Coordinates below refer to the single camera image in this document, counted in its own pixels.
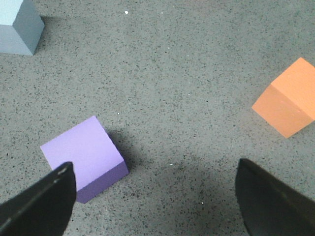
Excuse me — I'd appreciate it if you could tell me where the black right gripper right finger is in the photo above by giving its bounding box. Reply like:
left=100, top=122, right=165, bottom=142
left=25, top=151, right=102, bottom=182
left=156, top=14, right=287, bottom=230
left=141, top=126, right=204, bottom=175
left=235, top=158, right=315, bottom=236

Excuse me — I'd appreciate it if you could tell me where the purple foam cube near edge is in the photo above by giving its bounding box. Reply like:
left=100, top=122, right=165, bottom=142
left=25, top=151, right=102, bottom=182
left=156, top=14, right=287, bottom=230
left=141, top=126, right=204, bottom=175
left=40, top=116, right=129, bottom=204

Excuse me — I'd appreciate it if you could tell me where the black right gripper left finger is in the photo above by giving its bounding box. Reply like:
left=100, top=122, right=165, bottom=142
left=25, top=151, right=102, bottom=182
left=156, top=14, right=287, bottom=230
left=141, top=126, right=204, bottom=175
left=0, top=162, right=77, bottom=236

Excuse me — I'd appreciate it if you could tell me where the light blue foam cube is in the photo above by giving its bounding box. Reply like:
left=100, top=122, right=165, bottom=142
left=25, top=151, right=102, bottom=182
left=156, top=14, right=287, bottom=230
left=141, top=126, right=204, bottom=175
left=0, top=0, right=44, bottom=56

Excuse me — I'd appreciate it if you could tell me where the orange foam cube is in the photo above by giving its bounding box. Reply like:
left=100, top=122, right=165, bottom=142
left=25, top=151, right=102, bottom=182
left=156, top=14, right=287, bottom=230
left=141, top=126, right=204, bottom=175
left=252, top=58, right=315, bottom=138

